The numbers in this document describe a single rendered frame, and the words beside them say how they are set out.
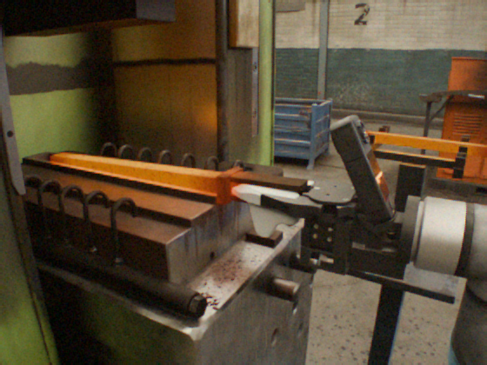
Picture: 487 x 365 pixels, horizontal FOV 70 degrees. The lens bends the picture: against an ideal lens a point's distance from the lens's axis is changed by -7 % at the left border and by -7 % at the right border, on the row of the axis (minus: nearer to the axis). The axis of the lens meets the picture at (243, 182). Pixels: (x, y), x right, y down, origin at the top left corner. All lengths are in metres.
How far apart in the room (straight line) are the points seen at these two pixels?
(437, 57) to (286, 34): 3.24
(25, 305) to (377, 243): 0.40
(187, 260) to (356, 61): 7.88
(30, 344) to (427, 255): 0.45
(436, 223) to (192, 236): 0.25
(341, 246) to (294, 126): 3.83
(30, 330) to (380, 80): 7.86
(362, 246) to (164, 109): 0.53
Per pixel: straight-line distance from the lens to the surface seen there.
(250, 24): 0.77
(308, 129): 4.15
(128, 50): 0.87
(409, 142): 0.94
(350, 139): 0.38
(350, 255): 0.42
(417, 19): 8.02
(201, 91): 0.75
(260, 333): 0.53
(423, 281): 0.88
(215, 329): 0.40
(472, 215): 0.39
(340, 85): 8.30
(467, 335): 0.44
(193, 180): 0.48
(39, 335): 0.51
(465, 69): 3.87
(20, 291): 0.47
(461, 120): 3.89
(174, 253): 0.41
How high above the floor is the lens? 1.16
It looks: 18 degrees down
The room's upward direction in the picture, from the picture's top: straight up
